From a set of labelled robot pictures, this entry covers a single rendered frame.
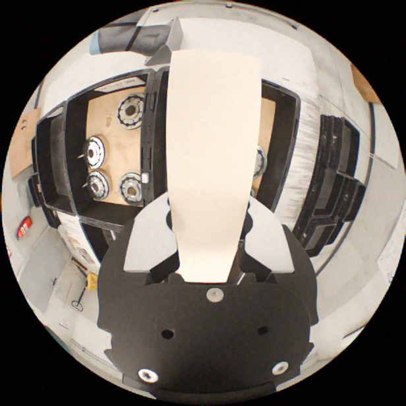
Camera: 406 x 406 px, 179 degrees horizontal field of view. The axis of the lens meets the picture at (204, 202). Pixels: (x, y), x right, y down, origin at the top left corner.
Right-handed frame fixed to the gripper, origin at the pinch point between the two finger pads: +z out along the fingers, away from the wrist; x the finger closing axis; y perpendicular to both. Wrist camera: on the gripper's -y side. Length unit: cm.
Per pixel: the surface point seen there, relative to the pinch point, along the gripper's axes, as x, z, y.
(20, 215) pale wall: -317, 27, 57
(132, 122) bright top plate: -18.2, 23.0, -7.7
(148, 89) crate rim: -11.4, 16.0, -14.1
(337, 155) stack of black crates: 84, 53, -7
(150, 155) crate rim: -11.4, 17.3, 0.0
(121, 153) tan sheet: -24.0, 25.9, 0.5
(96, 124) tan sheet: -33.7, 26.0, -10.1
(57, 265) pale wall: -314, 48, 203
